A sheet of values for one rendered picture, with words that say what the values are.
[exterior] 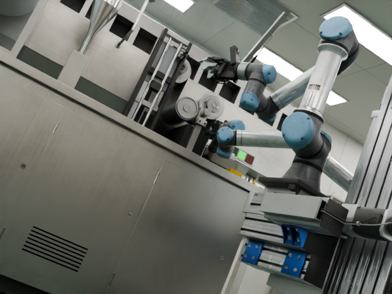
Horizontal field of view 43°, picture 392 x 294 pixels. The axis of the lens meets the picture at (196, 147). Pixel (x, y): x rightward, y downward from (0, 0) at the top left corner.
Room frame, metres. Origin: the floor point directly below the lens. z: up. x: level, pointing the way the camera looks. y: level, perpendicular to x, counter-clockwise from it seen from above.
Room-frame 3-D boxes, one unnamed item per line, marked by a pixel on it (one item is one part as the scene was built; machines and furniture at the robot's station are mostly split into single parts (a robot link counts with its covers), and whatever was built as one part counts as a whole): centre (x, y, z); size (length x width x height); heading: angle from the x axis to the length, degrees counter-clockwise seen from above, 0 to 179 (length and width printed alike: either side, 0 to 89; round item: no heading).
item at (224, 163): (2.77, -0.11, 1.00); 0.40 x 0.16 x 0.06; 19
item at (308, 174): (1.80, -0.41, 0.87); 0.15 x 0.15 x 0.10
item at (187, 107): (2.64, 0.16, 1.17); 0.26 x 0.12 x 0.12; 19
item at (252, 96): (1.87, -0.13, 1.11); 0.11 x 0.08 x 0.11; 142
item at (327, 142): (1.80, -0.41, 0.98); 0.13 x 0.12 x 0.14; 142
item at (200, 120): (2.51, 0.03, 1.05); 0.06 x 0.05 x 0.31; 19
